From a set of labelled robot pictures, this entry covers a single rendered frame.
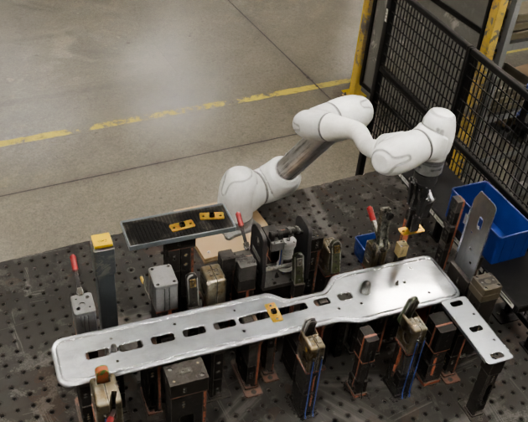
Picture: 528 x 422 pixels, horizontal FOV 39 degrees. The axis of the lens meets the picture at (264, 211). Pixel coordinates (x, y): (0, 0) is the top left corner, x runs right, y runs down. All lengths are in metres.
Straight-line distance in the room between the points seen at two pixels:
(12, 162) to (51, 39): 1.72
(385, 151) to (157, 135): 3.15
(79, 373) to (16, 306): 0.71
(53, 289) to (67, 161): 1.99
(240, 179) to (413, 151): 1.09
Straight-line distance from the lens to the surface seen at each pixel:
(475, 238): 2.67
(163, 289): 2.40
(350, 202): 3.46
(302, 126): 2.64
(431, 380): 2.76
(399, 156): 2.11
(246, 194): 3.06
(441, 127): 2.21
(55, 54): 6.15
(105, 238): 2.49
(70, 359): 2.35
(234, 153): 4.93
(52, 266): 3.09
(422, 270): 2.73
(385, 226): 2.65
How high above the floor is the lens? 2.78
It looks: 39 degrees down
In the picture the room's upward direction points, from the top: 5 degrees clockwise
